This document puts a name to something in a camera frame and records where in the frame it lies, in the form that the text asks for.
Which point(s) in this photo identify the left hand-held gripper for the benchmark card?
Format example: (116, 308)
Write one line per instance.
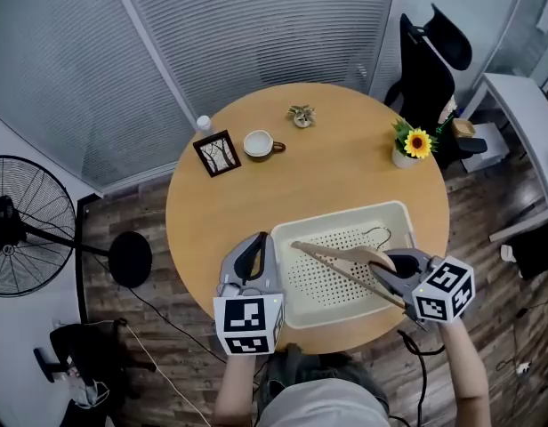
(247, 318)

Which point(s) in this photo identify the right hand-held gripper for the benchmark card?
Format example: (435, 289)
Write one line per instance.
(438, 292)

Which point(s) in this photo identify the cream perforated plastic container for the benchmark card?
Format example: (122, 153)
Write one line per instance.
(318, 283)

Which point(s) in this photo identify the wooden clothes hanger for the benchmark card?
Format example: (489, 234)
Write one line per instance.
(345, 257)

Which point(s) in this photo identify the person's left forearm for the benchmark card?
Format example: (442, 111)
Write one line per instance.
(238, 389)

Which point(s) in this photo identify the person's right forearm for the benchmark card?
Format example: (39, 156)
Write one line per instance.
(467, 372)

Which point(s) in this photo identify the black bag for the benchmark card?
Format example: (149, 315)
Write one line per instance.
(536, 252)

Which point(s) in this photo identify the white power plug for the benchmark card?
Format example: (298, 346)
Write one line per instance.
(522, 368)

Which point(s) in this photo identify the person's grey shirt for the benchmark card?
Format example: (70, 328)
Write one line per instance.
(323, 405)

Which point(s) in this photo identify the sunflower in white pot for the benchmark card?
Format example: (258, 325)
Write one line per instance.
(417, 144)

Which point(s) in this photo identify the white storage box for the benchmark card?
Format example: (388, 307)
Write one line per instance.
(489, 149)

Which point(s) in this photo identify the small cardboard box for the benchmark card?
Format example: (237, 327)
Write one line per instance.
(462, 128)

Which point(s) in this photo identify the dark framed tree picture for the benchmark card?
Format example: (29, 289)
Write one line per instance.
(217, 153)

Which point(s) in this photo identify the white and brown cup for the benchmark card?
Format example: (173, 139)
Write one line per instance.
(257, 144)

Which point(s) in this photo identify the white desk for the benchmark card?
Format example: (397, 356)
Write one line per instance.
(523, 114)

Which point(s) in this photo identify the small succulent ornament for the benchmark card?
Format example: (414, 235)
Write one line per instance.
(301, 116)

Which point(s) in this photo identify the black office chair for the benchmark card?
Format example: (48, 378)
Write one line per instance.
(423, 82)

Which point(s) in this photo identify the black standing fan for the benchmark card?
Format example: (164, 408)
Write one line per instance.
(16, 227)

